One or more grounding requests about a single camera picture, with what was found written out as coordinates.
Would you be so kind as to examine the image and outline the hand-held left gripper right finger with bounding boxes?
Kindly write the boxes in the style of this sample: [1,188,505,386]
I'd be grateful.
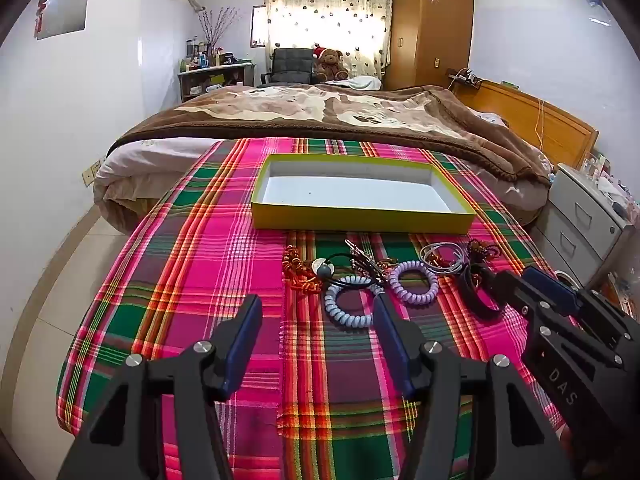
[371,294,563,480]

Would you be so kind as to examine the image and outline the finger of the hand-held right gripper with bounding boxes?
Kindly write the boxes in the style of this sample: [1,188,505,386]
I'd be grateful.
[492,271,556,341]
[522,266,638,346]

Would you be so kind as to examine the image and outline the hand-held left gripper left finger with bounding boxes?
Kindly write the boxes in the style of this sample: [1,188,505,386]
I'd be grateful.
[57,294,264,480]

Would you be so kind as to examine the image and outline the black wristband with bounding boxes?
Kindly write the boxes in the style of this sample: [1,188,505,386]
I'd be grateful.
[457,262,502,321]

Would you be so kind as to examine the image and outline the purple spiral hair tie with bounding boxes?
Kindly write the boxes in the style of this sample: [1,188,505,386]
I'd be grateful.
[389,261,440,305]

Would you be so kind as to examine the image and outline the grey cord bracelet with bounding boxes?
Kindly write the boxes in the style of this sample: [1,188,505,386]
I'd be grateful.
[420,241,468,276]

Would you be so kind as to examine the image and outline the light blue spiral hair tie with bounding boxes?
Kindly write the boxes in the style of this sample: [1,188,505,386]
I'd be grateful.
[324,276,376,328]

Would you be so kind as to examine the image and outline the beaded metal hair clip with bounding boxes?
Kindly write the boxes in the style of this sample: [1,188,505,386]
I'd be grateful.
[344,239,401,295]

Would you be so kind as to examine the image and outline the orange red cord bracelet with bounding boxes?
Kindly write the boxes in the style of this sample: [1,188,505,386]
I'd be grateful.
[282,246,323,297]

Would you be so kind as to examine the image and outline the black cord necklace teal bead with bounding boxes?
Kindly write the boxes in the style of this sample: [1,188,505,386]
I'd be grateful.
[311,252,386,292]

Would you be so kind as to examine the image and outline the yellow-green cardboard box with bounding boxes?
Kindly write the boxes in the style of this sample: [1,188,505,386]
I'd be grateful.
[250,154,477,235]

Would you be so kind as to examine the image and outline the grey nightstand with drawers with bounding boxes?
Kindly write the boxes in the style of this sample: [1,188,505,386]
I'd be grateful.
[530,162,636,288]

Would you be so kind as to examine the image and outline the pink green plaid cloth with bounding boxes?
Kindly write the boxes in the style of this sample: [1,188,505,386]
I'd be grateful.
[56,137,566,480]

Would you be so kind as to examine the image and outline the clutter on nightstand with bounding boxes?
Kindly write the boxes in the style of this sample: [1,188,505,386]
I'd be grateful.
[580,152,640,221]

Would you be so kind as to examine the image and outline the wooden headboard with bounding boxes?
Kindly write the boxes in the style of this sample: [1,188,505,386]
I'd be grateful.
[455,79,599,171]

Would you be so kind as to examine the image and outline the power strip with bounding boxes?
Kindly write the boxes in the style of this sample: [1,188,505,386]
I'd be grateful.
[447,67,483,86]

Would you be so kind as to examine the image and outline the brown beige blanket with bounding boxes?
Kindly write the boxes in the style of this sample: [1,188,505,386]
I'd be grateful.
[107,82,552,188]

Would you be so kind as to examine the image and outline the white pillow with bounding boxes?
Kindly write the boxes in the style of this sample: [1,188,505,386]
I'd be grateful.
[325,75,383,92]

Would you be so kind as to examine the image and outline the wooden desk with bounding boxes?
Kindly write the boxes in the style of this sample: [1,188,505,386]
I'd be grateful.
[177,62,257,103]

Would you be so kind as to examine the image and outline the wooden wardrobe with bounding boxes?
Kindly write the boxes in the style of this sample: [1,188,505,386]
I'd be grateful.
[382,0,475,92]

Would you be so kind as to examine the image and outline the brown teddy bear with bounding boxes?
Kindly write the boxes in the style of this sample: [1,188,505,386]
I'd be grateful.
[311,46,350,82]

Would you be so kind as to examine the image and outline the dark grey armchair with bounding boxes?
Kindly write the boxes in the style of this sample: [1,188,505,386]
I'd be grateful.
[260,47,316,87]

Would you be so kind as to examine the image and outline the bottles on desk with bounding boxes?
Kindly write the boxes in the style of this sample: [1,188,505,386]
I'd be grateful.
[180,37,241,73]

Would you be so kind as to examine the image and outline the vase of bare branches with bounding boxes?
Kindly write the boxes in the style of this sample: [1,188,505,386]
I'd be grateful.
[197,7,238,66]

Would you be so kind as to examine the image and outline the patterned curtain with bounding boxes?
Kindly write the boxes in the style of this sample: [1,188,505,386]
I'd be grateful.
[264,0,394,83]

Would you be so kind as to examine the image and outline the yellow cable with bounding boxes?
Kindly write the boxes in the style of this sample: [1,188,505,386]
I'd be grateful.
[532,97,546,153]

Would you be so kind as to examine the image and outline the wall outlet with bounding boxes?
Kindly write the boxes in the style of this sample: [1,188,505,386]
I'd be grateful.
[81,158,103,186]

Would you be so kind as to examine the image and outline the wall poster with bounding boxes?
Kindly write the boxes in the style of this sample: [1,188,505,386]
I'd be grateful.
[34,0,91,41]

